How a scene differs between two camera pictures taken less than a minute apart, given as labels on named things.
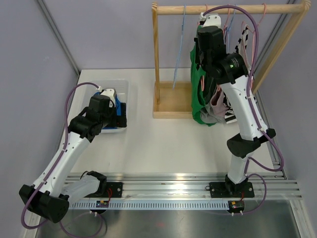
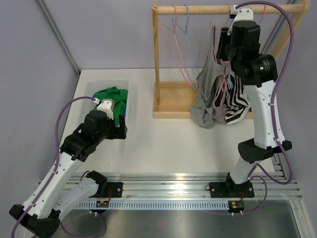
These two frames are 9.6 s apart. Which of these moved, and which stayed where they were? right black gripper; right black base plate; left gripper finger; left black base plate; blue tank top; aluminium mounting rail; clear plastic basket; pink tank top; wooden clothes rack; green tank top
Moved: right black gripper; left gripper finger; blue tank top; green tank top
Stayed: aluminium mounting rail; right black base plate; left black base plate; wooden clothes rack; clear plastic basket; pink tank top
